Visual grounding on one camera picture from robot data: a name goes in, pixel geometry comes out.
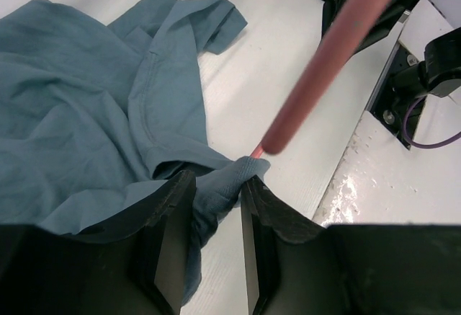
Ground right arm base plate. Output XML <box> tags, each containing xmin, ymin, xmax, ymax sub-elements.
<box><xmin>366</xmin><ymin>43</ymin><xmax>424</xmax><ymax>149</ymax></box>

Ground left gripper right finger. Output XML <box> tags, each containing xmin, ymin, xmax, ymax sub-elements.
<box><xmin>241</xmin><ymin>177</ymin><xmax>460</xmax><ymax>314</ymax></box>

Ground pink wire hanger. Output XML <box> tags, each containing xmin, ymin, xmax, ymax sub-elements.
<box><xmin>251</xmin><ymin>0</ymin><xmax>391</xmax><ymax>159</ymax></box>

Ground blue t shirt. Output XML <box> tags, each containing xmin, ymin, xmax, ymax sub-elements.
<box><xmin>1</xmin><ymin>0</ymin><xmax>269</xmax><ymax>301</ymax></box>

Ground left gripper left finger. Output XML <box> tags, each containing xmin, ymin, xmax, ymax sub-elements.
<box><xmin>1</xmin><ymin>171</ymin><xmax>196</xmax><ymax>314</ymax></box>

